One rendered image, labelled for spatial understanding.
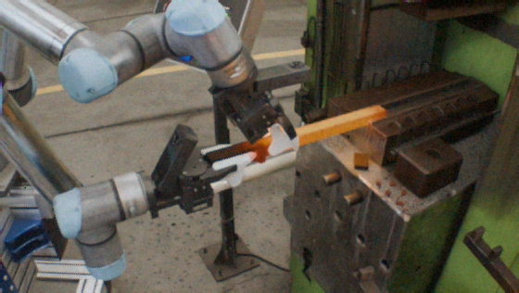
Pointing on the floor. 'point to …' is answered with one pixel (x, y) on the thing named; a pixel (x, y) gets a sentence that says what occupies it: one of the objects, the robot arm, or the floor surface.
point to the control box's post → (226, 189)
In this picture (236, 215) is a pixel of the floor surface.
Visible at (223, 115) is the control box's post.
